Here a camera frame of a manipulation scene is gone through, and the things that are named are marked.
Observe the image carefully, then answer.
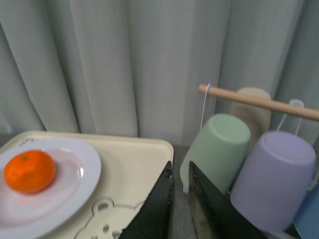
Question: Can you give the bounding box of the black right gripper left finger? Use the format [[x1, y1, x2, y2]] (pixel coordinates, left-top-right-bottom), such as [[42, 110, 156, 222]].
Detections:
[[120, 161, 173, 239]]

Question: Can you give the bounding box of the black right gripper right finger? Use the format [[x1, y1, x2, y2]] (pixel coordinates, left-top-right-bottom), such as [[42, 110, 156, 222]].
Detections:
[[188, 162, 266, 239]]

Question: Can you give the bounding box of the white ribbed plate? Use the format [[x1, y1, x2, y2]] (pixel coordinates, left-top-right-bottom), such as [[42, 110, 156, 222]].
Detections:
[[0, 137, 101, 239]]

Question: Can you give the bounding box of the orange mandarin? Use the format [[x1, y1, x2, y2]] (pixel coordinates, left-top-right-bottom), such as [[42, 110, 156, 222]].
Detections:
[[3, 150, 56, 194]]

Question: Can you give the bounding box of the cream bear tray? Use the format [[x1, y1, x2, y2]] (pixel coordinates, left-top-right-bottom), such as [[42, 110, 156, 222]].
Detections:
[[0, 131, 173, 239]]

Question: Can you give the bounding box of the lilac cup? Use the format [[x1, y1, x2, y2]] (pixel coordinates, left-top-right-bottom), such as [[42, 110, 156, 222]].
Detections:
[[230, 131, 316, 233]]

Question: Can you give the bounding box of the light green cup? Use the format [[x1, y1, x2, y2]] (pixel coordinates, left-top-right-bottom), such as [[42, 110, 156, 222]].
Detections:
[[180, 114, 251, 194]]

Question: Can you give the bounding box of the blue cup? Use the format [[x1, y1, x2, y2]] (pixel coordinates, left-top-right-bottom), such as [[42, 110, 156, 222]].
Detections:
[[295, 185, 319, 239]]

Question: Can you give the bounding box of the beige cup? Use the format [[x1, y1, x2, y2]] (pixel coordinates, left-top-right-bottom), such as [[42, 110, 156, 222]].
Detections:
[[229, 101, 272, 154]]

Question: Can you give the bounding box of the wooden rack rod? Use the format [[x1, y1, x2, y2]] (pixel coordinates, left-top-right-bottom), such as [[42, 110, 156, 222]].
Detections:
[[198, 84, 319, 121]]

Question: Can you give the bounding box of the grey curtain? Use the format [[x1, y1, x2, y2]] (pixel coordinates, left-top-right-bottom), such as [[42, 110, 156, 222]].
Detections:
[[0, 0, 319, 145]]

